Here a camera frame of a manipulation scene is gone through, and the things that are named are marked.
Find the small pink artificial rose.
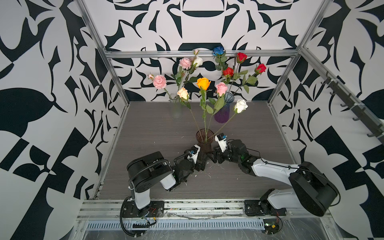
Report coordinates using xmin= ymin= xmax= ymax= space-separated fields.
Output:
xmin=205 ymin=83 xmax=228 ymax=135

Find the cream artificial rose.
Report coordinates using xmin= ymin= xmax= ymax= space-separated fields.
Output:
xmin=208 ymin=100 xmax=248 ymax=140

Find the pink carnation stem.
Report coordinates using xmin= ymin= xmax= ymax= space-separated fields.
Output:
xmin=175 ymin=49 xmax=200 ymax=97
xmin=148 ymin=74 xmax=172 ymax=99

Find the peach artificial rose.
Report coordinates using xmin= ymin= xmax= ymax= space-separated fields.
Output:
xmin=177 ymin=87 xmax=200 ymax=131

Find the aluminium frame crossbar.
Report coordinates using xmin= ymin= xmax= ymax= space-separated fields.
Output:
xmin=103 ymin=49 xmax=301 ymax=59

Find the blue artificial rose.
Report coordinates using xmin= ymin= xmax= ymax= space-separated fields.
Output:
xmin=213 ymin=46 xmax=228 ymax=75

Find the purple blue glass vase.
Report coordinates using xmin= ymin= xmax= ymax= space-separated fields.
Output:
xmin=214 ymin=93 xmax=235 ymax=124

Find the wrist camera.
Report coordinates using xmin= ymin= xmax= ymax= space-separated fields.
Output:
xmin=187 ymin=145 xmax=201 ymax=164
xmin=215 ymin=133 xmax=227 ymax=153

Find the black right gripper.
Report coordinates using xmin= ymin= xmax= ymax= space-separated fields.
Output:
xmin=206 ymin=144 xmax=242 ymax=166

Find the smoky pink glass vase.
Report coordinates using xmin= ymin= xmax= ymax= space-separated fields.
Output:
xmin=196 ymin=129 xmax=214 ymax=154

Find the clear ribbed glass vase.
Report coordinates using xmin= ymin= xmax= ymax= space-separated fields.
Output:
xmin=169 ymin=93 xmax=183 ymax=119

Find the grey wall hook rail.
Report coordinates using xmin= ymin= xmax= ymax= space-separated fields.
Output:
xmin=322 ymin=71 xmax=384 ymax=145

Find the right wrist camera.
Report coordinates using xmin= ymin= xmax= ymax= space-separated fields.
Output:
xmin=215 ymin=133 xmax=227 ymax=153

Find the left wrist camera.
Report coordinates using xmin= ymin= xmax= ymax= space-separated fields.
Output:
xmin=187 ymin=145 xmax=201 ymax=164

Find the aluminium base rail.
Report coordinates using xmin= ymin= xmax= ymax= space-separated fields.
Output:
xmin=80 ymin=198 xmax=331 ymax=217

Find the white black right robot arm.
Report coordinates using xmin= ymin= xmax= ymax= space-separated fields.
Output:
xmin=213 ymin=136 xmax=341 ymax=217

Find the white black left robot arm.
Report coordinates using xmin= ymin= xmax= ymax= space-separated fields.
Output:
xmin=119 ymin=145 xmax=200 ymax=238

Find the white slotted cable duct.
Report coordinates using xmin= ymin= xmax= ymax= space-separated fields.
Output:
xmin=85 ymin=218 xmax=266 ymax=231

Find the small red artificial rose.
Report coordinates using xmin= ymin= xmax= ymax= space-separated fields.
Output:
xmin=234 ymin=64 xmax=267 ymax=94

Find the orange artificial rose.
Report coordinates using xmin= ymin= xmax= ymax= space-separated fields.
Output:
xmin=197 ymin=78 xmax=211 ymax=129

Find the white artificial rose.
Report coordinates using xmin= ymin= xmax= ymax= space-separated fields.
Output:
xmin=176 ymin=56 xmax=204 ymax=95

